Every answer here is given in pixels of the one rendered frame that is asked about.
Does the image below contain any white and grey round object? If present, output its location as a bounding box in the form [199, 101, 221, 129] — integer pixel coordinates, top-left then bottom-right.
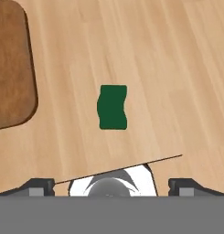
[68, 163, 159, 197]

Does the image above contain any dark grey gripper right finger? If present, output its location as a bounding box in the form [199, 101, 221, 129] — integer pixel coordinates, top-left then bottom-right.
[167, 177, 224, 197]

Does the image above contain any brown wooden cutting board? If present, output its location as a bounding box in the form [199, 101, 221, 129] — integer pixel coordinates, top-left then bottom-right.
[0, 0, 39, 132]

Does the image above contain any dark green sponge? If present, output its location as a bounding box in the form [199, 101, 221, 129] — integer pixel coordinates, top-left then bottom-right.
[96, 84, 128, 131]

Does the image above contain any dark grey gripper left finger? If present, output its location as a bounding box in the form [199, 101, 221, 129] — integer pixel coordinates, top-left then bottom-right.
[0, 177, 56, 197]

